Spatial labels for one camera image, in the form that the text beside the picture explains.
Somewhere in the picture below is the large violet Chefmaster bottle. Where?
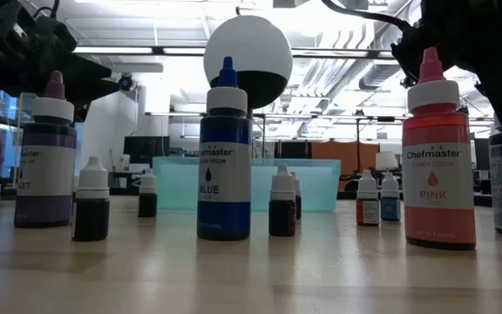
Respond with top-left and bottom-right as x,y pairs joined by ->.
14,70 -> 78,229

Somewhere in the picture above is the teal translucent plastic bin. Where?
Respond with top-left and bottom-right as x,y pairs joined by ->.
152,156 -> 343,214

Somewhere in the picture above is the large blue Chefmaster bottle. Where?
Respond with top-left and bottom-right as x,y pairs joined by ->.
197,56 -> 253,242

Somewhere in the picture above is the large pink Chefmaster bottle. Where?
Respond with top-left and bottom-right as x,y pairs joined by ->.
402,46 -> 478,251

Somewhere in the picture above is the small maroon dropper bottle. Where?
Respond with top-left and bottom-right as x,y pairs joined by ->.
268,163 -> 297,237

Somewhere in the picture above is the long ceiling light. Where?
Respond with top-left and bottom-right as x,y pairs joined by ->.
72,44 -> 207,56

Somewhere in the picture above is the large window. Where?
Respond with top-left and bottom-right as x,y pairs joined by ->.
0,86 -> 85,187

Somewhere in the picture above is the wide black computer monitor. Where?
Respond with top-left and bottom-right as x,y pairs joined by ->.
474,138 -> 492,172

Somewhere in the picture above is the white lampshade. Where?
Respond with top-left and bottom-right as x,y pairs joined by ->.
375,151 -> 399,172

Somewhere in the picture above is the white globe lamp black stand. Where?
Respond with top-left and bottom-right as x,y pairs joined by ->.
202,6 -> 294,158

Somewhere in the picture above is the orange partition panel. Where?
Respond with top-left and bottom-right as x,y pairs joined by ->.
310,140 -> 380,176

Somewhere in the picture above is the small blue dropper bottle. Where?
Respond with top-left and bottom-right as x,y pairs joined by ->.
380,172 -> 402,222

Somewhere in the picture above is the small red dropper bottle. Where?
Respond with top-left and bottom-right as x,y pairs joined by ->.
356,169 -> 381,227

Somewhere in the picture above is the round black ceiling camera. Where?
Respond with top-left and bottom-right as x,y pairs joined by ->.
118,73 -> 135,92

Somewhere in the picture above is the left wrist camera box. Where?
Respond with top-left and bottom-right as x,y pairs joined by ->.
32,17 -> 78,58

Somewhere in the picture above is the silver ventilation duct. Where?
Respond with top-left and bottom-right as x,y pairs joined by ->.
357,25 -> 409,92

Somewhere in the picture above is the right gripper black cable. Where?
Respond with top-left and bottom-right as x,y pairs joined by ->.
320,0 -> 413,31

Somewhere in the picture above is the black aluminium rig frame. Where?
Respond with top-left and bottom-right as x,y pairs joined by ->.
0,185 -> 494,209

